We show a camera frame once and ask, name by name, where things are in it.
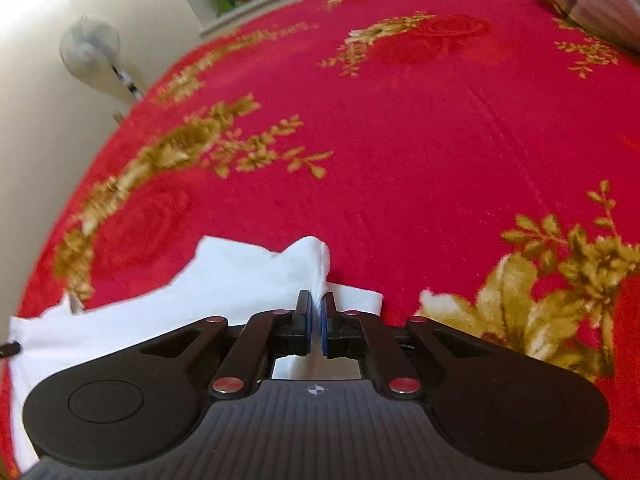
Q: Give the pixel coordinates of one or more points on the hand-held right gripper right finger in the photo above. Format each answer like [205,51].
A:
[326,322]

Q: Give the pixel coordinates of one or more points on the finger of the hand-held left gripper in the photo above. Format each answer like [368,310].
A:
[9,349]

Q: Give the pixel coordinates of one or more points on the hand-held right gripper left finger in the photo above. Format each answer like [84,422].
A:
[310,322]

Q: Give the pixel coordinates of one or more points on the white garment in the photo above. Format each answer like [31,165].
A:
[225,280]

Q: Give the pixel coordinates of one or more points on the red floral blanket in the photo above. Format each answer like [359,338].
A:
[425,160]

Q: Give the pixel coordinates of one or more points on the white standing fan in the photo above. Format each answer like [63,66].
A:
[90,42]

